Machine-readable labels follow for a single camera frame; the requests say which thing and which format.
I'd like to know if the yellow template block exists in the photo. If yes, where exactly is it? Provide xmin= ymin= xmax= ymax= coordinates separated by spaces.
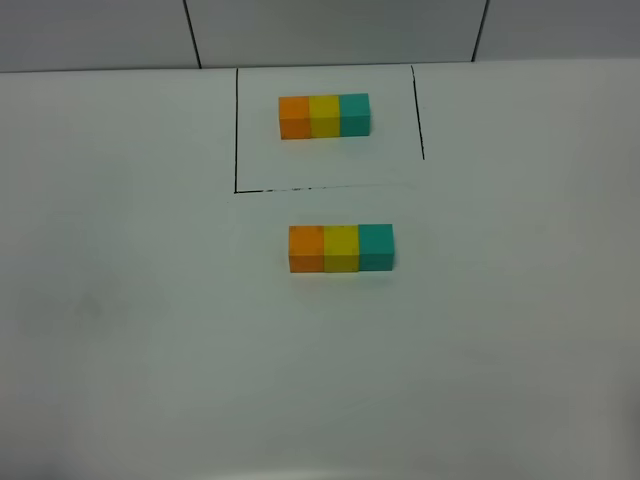
xmin=309 ymin=95 xmax=341 ymax=138

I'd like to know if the orange template block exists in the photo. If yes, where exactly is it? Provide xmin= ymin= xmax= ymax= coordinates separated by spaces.
xmin=278 ymin=96 xmax=311 ymax=140

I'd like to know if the green template block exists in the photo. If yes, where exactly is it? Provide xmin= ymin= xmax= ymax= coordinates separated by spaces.
xmin=339 ymin=93 xmax=371 ymax=137

